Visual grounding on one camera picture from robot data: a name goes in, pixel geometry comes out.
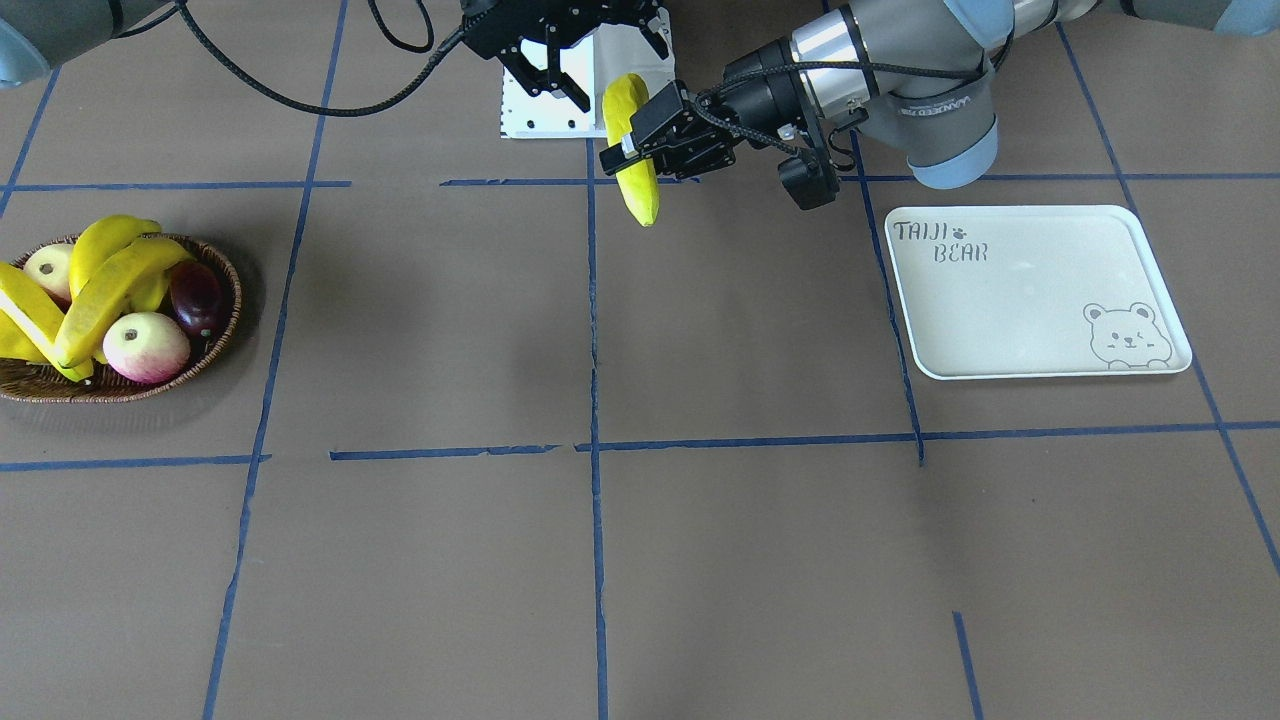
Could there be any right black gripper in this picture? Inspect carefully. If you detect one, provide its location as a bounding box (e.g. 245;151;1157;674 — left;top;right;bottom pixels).
462;0;671;113

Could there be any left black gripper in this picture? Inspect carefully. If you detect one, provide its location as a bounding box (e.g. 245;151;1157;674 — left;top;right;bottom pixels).
598;82;739;181

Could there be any yellow banana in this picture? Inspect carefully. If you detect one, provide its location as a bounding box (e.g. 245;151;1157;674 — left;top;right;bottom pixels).
47;237;195;369
1;264;95;383
68;214;163;300
603;73;660;227

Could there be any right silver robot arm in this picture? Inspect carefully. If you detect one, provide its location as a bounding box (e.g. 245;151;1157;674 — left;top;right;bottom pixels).
1;1;672;118

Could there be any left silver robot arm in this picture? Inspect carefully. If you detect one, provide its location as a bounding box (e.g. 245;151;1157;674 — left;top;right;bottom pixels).
600;1;1277;209

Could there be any white bear tray plate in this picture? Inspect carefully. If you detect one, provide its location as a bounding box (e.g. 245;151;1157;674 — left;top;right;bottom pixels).
884;205;1193;380

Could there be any brown wicker basket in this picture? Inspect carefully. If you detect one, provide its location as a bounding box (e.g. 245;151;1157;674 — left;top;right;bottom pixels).
1;233;244;404

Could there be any dark purple fruit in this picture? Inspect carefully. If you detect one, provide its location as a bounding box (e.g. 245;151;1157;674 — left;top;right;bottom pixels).
169;260;225;340

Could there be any pink apple near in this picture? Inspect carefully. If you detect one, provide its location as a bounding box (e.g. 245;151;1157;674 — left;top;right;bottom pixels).
102;313;192;386

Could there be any pink apple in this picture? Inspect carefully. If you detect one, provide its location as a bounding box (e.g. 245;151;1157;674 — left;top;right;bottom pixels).
102;313;192;386
22;243;74;305

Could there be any pink apple far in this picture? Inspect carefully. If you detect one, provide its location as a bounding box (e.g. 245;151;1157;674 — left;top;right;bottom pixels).
22;243;74;305

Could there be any white pedestal column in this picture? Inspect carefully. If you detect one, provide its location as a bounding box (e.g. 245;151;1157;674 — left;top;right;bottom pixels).
499;20;681;140

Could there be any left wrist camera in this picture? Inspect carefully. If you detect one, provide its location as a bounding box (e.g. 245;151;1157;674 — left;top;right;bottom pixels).
777;150;840;211

